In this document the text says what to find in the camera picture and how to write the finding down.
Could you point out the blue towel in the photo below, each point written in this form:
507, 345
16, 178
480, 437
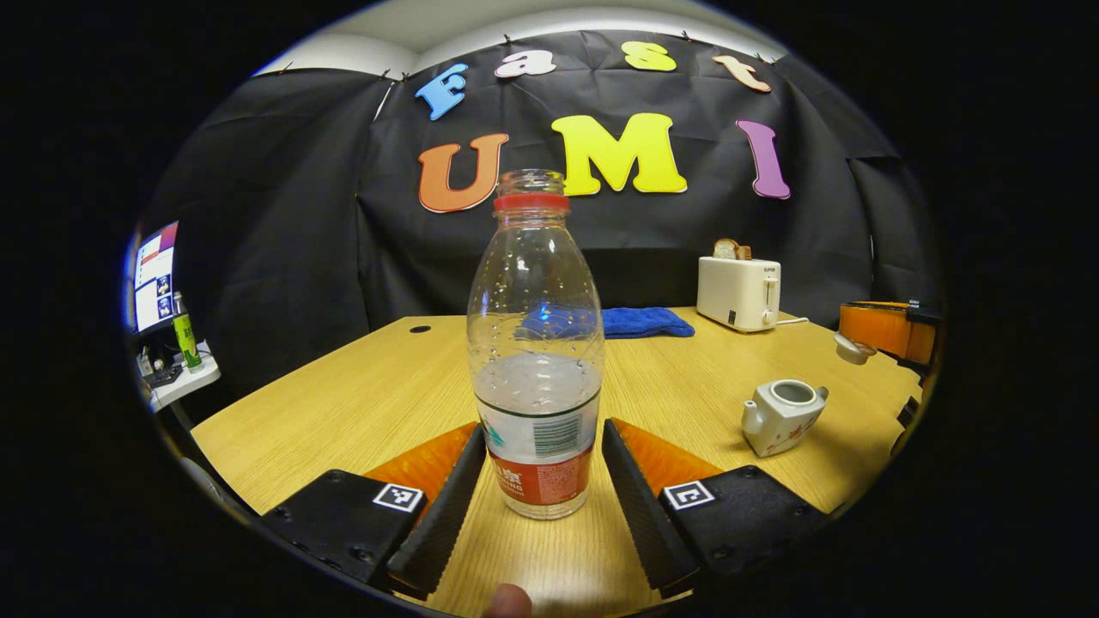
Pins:
644, 323

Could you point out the clear plastic water bottle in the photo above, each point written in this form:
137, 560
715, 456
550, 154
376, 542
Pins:
537, 386

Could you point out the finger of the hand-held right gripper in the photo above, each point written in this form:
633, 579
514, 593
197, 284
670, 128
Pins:
893, 330

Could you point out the white side table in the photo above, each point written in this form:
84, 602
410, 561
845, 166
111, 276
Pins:
189, 386

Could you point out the black keyboard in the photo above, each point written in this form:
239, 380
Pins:
165, 376

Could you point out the white toaster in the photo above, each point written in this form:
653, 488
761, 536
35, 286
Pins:
734, 292

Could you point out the black backdrop cloth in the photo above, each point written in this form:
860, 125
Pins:
283, 215

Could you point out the white ceramic teacup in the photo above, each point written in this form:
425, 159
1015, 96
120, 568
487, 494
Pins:
777, 421

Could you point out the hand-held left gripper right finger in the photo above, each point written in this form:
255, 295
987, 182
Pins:
648, 515

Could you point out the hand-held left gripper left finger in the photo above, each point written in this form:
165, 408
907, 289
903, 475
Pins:
438, 524

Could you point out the computer monitor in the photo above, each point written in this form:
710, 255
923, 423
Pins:
154, 279

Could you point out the green drink bottle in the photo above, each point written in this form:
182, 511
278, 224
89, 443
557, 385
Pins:
185, 335

